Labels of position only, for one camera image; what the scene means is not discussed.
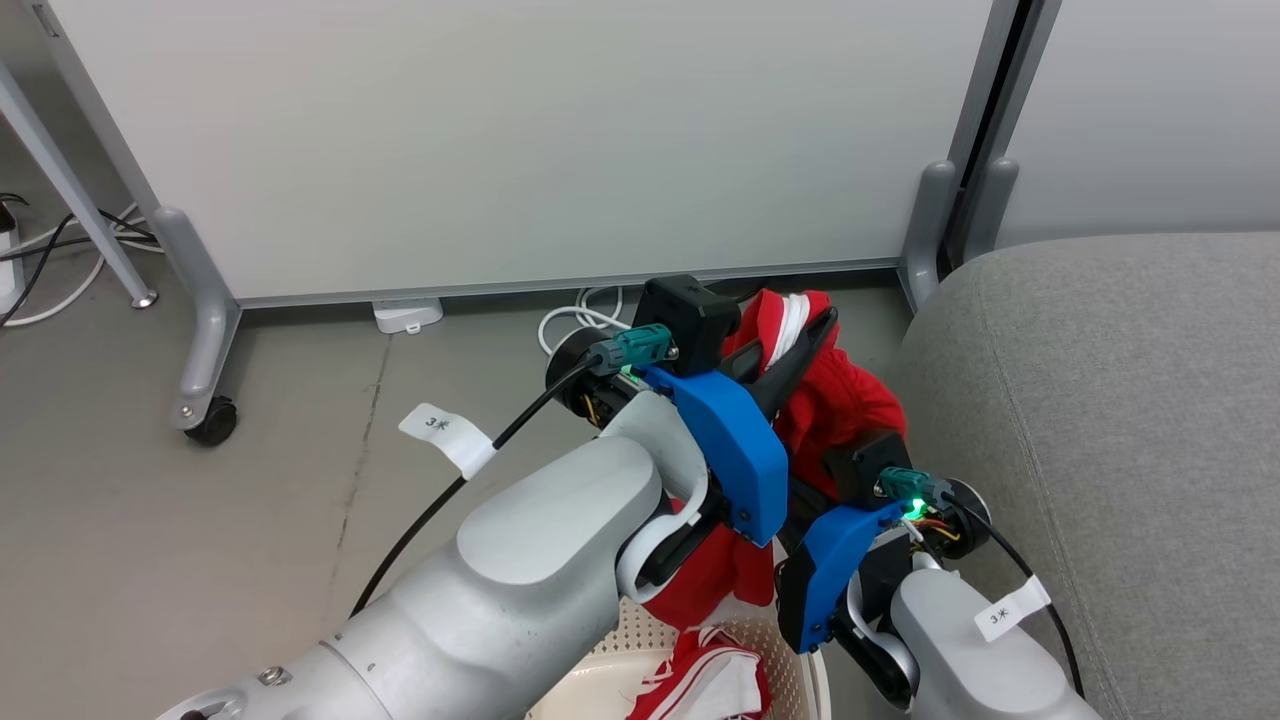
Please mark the black caster wheel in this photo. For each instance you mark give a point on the black caster wheel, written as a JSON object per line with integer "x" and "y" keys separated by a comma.
{"x": 215, "y": 425}

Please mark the grey fabric sofa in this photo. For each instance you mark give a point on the grey fabric sofa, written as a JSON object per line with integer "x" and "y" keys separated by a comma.
{"x": 1150, "y": 420}

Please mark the white red striped garment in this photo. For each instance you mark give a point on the white red striped garment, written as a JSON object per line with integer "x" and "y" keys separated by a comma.
{"x": 720, "y": 680}

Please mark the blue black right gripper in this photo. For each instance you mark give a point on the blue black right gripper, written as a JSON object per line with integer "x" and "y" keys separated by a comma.
{"x": 825, "y": 570}

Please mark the thin grey metal table leg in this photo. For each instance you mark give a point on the thin grey metal table leg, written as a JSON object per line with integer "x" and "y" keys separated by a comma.
{"x": 80, "y": 200}

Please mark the grey partition leg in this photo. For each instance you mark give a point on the grey partition leg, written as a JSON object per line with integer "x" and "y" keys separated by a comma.
{"x": 928, "y": 220}
{"x": 995, "y": 200}
{"x": 205, "y": 320}

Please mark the large white partition panel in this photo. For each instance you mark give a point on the large white partition panel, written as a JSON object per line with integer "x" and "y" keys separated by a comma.
{"x": 500, "y": 130}

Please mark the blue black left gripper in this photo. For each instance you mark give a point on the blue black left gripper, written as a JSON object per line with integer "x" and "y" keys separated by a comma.
{"x": 735, "y": 450}

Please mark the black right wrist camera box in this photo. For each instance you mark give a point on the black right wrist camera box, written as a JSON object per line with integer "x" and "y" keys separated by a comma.
{"x": 860, "y": 465}

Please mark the white power strip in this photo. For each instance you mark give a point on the white power strip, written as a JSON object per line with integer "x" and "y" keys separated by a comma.
{"x": 8, "y": 270}

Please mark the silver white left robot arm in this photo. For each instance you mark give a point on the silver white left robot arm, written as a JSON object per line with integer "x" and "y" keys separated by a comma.
{"x": 520, "y": 560}

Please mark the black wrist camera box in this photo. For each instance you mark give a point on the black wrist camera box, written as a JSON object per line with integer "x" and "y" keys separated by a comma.
{"x": 860, "y": 465}
{"x": 685, "y": 315}

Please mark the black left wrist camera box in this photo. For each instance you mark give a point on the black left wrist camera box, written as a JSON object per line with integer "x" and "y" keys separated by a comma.
{"x": 685, "y": 315}

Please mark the cream perforated laundry basket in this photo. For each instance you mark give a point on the cream perforated laundry basket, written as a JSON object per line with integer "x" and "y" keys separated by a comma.
{"x": 610, "y": 660}

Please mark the white box on floor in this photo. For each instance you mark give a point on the white box on floor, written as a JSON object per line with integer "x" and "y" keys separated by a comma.
{"x": 408, "y": 315}

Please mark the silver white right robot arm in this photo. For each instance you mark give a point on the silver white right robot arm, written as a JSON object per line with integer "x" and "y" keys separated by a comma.
{"x": 960, "y": 660}

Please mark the narrow white partition panel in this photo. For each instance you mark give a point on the narrow white partition panel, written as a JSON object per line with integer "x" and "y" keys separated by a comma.
{"x": 1150, "y": 110}

